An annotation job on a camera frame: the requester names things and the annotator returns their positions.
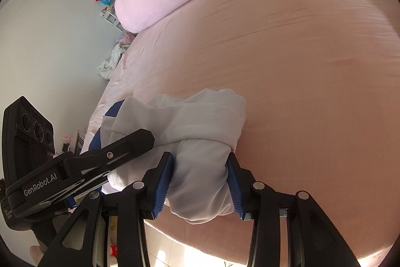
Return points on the navy blue garment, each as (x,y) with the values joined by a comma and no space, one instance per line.
(114,109)

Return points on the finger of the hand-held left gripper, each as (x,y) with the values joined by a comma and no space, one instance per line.
(125,146)

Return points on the bed with peach pink sheet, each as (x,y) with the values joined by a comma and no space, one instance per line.
(281,51)

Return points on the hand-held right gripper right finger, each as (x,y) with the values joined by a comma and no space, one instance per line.
(234,189)

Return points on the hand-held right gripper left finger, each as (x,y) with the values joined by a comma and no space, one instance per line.
(161,189)

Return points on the white garment with navy trim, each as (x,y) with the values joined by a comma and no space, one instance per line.
(200,167)

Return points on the red soft item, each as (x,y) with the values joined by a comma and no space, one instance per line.
(114,251)

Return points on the pile of light clothes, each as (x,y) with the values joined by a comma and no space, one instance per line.
(107,65)

